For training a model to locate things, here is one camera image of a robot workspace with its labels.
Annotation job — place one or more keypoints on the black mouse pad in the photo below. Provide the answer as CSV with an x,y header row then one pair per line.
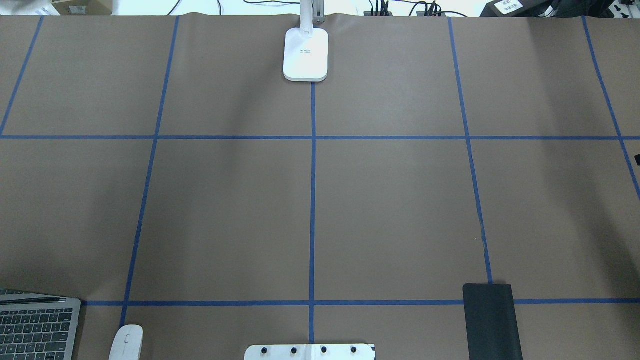
x,y
491,322

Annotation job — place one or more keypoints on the white computer mouse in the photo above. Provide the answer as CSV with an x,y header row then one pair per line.
x,y
127,343

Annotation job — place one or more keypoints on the grey laptop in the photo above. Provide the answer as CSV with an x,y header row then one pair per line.
x,y
37,326

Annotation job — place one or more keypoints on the white desk lamp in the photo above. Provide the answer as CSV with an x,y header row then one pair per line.
x,y
306,51

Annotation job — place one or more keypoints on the black device with label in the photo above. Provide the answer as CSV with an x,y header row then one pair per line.
x,y
520,9

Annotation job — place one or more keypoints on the cardboard box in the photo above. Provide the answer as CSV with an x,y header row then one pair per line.
x,y
84,7

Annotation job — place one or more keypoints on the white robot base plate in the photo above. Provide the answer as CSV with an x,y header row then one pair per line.
x,y
336,351

